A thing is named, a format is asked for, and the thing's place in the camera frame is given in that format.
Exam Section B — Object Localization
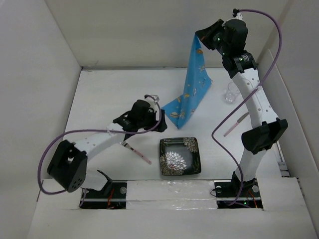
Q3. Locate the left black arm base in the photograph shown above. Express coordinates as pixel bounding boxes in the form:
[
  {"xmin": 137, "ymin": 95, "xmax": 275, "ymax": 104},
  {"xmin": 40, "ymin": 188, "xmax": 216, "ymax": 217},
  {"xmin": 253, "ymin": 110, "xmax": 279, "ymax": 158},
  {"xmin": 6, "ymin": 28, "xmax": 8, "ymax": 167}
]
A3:
[{"xmin": 79, "ymin": 181, "xmax": 127, "ymax": 210}]

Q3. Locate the clear plastic cup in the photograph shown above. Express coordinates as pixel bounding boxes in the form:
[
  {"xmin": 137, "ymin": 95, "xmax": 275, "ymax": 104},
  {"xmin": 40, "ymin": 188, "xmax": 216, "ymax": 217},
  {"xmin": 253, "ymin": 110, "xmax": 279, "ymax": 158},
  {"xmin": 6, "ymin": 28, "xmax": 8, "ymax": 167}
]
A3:
[{"xmin": 224, "ymin": 82, "xmax": 240, "ymax": 103}]

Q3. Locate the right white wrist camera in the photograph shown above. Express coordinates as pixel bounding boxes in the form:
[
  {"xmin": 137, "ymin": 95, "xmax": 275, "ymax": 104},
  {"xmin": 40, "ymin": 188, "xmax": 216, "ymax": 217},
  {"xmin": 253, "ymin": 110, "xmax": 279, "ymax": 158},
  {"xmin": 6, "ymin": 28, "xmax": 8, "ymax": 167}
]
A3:
[{"xmin": 232, "ymin": 8, "xmax": 243, "ymax": 21}]

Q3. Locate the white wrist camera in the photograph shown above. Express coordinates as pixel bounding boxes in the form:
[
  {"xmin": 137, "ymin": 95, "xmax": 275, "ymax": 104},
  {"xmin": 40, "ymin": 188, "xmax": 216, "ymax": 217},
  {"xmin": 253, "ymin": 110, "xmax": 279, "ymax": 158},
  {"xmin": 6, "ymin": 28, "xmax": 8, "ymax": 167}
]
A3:
[
  {"xmin": 144, "ymin": 95, "xmax": 159, "ymax": 105},
  {"xmin": 232, "ymin": 8, "xmax": 243, "ymax": 21}
]

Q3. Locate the pink-handled metal fork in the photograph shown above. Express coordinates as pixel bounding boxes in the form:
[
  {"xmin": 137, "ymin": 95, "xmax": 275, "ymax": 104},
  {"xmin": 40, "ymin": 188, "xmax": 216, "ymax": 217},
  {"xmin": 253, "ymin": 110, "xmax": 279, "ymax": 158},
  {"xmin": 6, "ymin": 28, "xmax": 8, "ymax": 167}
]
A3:
[{"xmin": 120, "ymin": 141, "xmax": 152, "ymax": 165}]

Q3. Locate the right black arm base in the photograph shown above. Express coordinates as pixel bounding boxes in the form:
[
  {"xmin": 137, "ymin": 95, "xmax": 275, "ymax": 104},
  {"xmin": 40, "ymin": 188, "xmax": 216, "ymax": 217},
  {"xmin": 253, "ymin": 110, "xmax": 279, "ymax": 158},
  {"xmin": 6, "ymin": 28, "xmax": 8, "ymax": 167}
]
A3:
[{"xmin": 210, "ymin": 180, "xmax": 263, "ymax": 209}]

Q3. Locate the black floral square plate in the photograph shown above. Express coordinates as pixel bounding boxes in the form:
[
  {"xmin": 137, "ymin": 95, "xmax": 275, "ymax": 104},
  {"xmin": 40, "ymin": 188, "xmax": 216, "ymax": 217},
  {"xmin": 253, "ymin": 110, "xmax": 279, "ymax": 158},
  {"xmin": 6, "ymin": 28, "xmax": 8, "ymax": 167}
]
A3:
[{"xmin": 159, "ymin": 137, "xmax": 201, "ymax": 176}]

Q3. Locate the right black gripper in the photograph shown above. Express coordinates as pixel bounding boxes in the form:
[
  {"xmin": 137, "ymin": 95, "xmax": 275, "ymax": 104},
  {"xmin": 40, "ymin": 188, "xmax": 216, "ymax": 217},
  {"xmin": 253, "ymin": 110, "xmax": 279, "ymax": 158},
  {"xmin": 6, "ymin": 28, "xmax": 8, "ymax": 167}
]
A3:
[{"xmin": 195, "ymin": 18, "xmax": 229, "ymax": 56}]

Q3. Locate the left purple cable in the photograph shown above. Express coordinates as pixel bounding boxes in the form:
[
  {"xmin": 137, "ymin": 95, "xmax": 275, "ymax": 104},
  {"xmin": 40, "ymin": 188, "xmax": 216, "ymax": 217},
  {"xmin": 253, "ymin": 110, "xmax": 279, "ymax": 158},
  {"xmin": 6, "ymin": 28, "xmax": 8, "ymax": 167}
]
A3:
[{"xmin": 36, "ymin": 94, "xmax": 162, "ymax": 195}]

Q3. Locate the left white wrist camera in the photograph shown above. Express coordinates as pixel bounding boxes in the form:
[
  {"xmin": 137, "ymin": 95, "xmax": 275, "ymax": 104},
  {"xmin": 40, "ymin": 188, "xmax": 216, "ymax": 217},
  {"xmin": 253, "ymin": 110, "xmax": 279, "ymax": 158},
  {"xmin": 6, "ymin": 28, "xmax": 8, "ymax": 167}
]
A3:
[{"xmin": 144, "ymin": 95, "xmax": 159, "ymax": 105}]

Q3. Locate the pink-handled metal knife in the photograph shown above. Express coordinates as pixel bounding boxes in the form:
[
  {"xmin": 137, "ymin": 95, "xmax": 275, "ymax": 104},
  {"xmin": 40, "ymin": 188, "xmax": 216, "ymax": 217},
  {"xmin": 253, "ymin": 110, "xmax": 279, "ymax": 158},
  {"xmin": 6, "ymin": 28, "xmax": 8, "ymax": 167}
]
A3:
[{"xmin": 223, "ymin": 112, "xmax": 249, "ymax": 137}]

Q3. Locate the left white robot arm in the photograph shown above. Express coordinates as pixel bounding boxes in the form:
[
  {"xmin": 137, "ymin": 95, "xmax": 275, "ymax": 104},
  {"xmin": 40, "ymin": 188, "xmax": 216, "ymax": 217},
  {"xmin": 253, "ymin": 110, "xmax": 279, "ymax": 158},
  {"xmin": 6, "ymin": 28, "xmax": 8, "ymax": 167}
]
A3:
[{"xmin": 47, "ymin": 95, "xmax": 167, "ymax": 198}]

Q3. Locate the blue space-print cloth placemat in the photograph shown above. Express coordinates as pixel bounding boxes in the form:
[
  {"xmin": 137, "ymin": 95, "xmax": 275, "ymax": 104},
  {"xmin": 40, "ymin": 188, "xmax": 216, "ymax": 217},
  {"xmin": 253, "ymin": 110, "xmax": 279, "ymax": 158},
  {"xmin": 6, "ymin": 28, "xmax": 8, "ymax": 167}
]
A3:
[{"xmin": 162, "ymin": 36, "xmax": 212, "ymax": 129}]

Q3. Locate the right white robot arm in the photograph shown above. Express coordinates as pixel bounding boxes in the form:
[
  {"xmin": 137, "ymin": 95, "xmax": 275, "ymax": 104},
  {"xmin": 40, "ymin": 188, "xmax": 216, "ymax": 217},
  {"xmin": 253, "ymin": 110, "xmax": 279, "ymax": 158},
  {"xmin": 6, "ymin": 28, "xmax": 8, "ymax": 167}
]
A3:
[{"xmin": 195, "ymin": 18, "xmax": 288, "ymax": 196}]

